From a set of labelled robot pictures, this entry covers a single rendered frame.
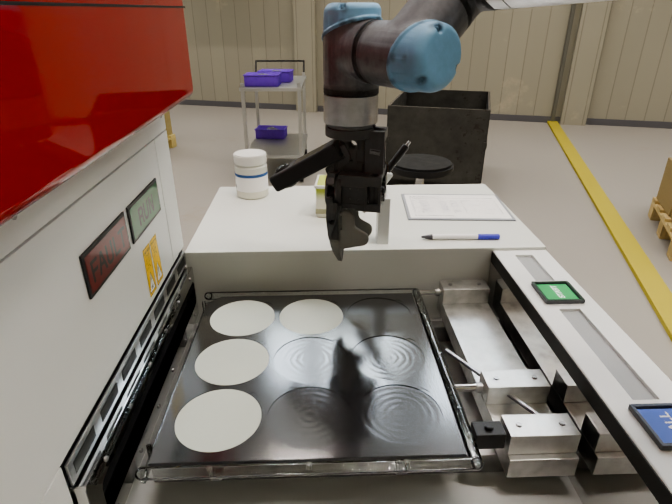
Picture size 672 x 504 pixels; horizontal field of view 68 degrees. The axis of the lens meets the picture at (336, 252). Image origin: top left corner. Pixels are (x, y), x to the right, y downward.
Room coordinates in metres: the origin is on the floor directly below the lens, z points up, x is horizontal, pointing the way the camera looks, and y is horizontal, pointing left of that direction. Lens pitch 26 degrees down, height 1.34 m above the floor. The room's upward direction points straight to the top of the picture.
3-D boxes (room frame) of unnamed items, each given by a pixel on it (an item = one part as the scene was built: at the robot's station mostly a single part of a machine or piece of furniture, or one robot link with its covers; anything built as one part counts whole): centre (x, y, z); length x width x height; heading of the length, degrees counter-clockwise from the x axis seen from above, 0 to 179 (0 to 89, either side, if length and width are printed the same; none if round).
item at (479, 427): (0.42, -0.18, 0.90); 0.04 x 0.02 x 0.03; 92
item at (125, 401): (0.53, 0.24, 0.89); 0.44 x 0.02 x 0.10; 2
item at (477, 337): (0.58, -0.23, 0.87); 0.36 x 0.08 x 0.03; 2
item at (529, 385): (0.50, -0.23, 0.89); 0.08 x 0.03 x 0.03; 92
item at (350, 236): (0.69, -0.02, 1.02); 0.06 x 0.03 x 0.09; 78
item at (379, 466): (0.37, 0.03, 0.90); 0.37 x 0.01 x 0.01; 92
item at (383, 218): (0.80, -0.07, 1.03); 0.06 x 0.04 x 0.13; 92
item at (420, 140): (4.24, -0.88, 0.34); 1.01 x 0.82 x 0.68; 168
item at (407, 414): (0.56, 0.04, 0.90); 0.34 x 0.34 x 0.01; 2
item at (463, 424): (0.56, -0.15, 0.90); 0.38 x 0.01 x 0.01; 2
